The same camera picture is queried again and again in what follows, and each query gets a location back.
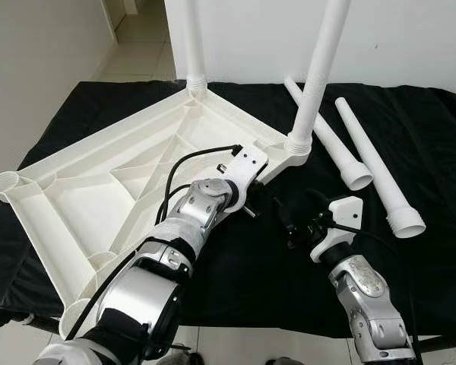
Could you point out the white plastic table leg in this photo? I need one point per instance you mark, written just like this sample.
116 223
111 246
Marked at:
380 167
342 152
194 38
319 68

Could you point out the white plastic children table top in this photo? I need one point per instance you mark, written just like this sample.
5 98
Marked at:
76 198

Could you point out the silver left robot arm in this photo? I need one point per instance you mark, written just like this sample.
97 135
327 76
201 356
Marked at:
175 228

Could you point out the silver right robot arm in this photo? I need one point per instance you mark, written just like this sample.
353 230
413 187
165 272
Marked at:
365 296

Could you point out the black tablecloth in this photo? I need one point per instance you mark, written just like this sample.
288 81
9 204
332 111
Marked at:
433 274

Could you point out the grey robot left foot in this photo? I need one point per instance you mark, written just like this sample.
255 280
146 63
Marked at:
186 357

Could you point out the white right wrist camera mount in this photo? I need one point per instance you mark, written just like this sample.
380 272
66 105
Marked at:
346 209

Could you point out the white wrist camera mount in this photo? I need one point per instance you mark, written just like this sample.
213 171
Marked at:
247 163
346 209

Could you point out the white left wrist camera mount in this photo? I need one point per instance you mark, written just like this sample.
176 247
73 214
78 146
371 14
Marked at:
247 163

